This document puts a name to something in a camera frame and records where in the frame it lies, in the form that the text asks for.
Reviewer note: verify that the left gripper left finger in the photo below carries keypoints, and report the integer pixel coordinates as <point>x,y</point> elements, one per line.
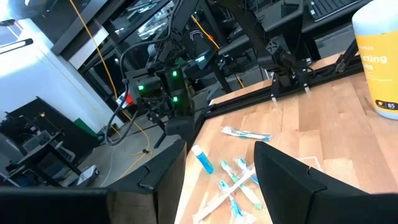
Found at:
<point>140,202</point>

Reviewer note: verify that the blue mouthwash bottle white cap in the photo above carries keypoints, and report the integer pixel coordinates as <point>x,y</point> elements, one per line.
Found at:
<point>205,163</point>

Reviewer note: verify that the yellow wipes canister white lid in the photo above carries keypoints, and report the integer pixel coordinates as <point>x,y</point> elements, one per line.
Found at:
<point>379,62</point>

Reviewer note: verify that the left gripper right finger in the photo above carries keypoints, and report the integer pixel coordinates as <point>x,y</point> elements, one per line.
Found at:
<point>295,199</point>

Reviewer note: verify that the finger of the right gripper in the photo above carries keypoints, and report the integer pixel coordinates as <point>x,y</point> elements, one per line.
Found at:
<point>180,127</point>

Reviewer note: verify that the white floor box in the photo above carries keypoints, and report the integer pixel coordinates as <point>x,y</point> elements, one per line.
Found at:
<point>88,175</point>

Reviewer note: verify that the black cart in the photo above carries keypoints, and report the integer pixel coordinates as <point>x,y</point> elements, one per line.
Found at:
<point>37,152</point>

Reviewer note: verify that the black keyboard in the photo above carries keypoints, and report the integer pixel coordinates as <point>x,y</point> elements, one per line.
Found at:
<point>335,7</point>

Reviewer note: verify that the blue toothbrush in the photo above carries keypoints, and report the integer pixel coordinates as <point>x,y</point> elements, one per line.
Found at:
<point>241,163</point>
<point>235,209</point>
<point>245,134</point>

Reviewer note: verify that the teal toothbrush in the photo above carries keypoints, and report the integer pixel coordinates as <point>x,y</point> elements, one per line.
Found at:
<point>231,174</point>

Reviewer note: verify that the orange toothbrushes bundle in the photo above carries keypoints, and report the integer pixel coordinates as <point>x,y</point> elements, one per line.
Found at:
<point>214,203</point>

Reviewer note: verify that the clear acrylic organizer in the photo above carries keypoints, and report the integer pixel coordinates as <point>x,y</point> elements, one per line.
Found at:
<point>312,162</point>

